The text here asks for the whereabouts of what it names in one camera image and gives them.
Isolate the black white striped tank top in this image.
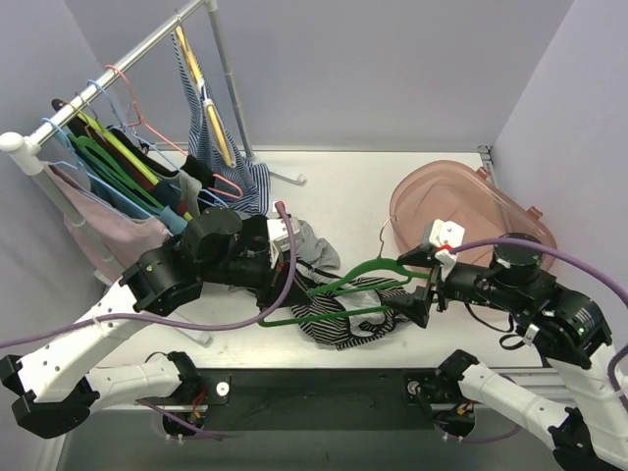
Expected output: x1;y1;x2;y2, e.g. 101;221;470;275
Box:
290;276;407;350

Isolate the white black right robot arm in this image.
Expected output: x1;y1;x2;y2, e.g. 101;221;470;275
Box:
396;233;627;470

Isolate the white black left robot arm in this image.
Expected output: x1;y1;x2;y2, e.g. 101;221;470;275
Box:
1;204;307;439

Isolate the blue white striped top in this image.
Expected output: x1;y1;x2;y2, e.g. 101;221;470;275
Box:
171;32;270;215

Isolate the light blue plastic hanger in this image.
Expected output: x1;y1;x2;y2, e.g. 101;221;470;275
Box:
48;129;178;238

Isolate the dark green plastic hanger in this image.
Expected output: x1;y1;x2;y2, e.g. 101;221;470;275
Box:
68;133;164;219

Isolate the lime green hanger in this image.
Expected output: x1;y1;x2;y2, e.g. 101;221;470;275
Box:
68;114;193;234

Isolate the yellow wooden hanger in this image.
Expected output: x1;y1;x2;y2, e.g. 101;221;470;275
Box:
175;26;236;168

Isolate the dark red hanger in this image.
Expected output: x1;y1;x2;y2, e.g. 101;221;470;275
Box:
84;125;154;193

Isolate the grey garment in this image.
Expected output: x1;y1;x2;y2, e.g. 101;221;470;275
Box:
156;172;340;270

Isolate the pink transparent plastic basin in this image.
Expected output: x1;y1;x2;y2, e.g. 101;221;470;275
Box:
390;160;557;253

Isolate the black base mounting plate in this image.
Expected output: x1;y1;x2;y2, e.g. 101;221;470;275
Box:
161;367;477;441

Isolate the black garment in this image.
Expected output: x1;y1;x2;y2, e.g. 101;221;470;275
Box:
108;127;269;215

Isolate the pink garment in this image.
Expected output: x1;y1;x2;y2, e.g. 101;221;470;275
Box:
43;163;170;283

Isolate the silver white clothes rack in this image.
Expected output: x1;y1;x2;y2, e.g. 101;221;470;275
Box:
0;0;308;347

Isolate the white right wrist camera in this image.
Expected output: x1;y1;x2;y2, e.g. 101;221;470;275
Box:
422;219;465;266

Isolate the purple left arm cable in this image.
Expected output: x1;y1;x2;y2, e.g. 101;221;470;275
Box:
0;200;300;441

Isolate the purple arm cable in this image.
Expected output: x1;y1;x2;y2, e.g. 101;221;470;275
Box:
450;238;628;408
0;200;300;441

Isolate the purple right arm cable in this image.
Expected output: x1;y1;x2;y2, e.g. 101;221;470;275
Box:
450;238;628;408

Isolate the pink wire hanger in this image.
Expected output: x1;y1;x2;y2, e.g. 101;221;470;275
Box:
105;63;244;200

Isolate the light blue wire hanger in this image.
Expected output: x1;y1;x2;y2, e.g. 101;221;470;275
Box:
85;79;230;213

